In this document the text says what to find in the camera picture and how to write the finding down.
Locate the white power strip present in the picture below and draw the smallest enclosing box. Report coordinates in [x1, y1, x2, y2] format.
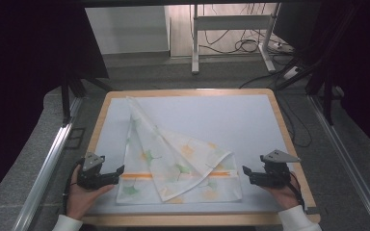
[281, 64, 304, 80]
[269, 40, 296, 53]

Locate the person's right hand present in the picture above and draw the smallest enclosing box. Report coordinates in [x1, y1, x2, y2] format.
[262, 171, 304, 211]

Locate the white leaf-print pillowcase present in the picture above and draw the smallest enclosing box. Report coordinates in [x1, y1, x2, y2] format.
[116, 95, 244, 205]

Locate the black metal stand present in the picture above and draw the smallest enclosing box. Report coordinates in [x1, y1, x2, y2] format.
[275, 3, 362, 127]
[60, 57, 114, 127]

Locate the wooden-rimmed white table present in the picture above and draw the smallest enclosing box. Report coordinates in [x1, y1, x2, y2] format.
[81, 88, 322, 227]

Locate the white cabinet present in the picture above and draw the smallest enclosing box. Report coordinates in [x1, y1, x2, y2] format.
[84, 6, 172, 56]

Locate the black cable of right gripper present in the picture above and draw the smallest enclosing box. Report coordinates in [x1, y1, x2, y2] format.
[289, 171, 306, 210]

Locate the dark curtain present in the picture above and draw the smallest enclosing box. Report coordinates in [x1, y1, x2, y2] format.
[314, 0, 370, 162]
[0, 0, 110, 210]

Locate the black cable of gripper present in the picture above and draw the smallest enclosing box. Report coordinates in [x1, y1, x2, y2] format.
[289, 171, 306, 210]
[62, 157, 86, 217]

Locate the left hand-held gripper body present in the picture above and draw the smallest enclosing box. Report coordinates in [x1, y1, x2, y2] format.
[76, 151, 111, 191]

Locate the thin black floor cable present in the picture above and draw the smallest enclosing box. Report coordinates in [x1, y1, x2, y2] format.
[277, 91, 313, 149]

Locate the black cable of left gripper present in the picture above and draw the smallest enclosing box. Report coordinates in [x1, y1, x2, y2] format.
[62, 157, 86, 217]

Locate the tangle of black floor cables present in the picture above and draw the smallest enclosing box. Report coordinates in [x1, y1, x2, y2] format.
[201, 28, 273, 55]

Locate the aluminium floor rail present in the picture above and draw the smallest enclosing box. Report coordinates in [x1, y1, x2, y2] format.
[307, 93, 370, 231]
[12, 95, 85, 231]

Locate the dark floor plate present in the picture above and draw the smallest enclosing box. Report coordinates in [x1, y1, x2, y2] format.
[65, 127, 87, 150]

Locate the white metal desk frame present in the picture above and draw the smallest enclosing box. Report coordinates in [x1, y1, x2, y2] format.
[190, 3, 282, 75]

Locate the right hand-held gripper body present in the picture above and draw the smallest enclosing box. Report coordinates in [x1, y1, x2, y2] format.
[259, 149, 302, 189]

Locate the person's left hand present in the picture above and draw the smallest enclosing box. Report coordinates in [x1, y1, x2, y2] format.
[66, 165, 116, 221]

